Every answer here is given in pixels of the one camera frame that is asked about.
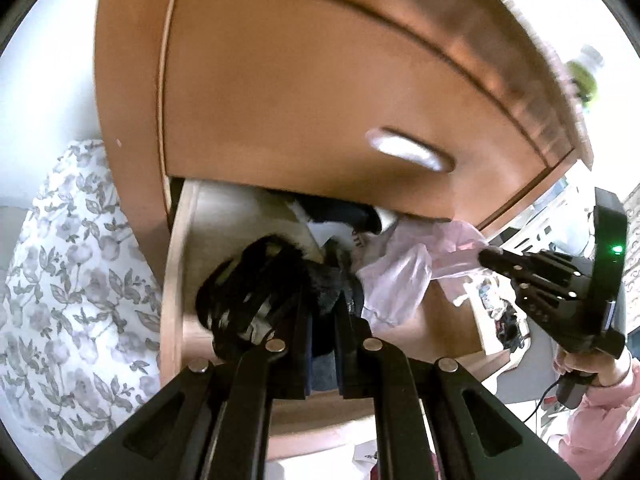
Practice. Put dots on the person's right hand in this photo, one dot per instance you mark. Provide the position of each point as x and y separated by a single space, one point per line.
610 372

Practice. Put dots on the colourful clutter pile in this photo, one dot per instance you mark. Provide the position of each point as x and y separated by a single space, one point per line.
510 322

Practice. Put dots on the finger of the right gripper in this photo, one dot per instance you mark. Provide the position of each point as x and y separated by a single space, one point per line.
505 262

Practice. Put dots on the wooden drawer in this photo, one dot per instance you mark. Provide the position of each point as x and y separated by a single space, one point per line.
215 221
315 96

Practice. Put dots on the black striped garment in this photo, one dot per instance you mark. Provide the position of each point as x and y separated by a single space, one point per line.
272 290

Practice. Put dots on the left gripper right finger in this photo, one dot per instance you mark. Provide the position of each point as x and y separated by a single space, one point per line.
435 420

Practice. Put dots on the grey floral bedsheet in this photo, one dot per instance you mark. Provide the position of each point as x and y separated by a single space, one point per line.
80 309

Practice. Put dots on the wooden nightstand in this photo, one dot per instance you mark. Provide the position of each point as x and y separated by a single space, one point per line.
481 39

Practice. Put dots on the dark navy sock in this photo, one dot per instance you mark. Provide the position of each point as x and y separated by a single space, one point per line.
362 218

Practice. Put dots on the pink sleeve forearm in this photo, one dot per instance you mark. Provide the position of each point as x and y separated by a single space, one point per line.
601 425

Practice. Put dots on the green white bottle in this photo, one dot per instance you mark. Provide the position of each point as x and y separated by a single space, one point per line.
585 68

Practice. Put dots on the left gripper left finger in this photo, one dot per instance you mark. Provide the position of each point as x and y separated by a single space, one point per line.
212 424

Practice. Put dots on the pink white cloth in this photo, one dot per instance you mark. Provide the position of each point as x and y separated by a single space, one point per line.
396 267

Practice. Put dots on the white printed sock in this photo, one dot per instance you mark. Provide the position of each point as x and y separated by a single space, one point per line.
345 239

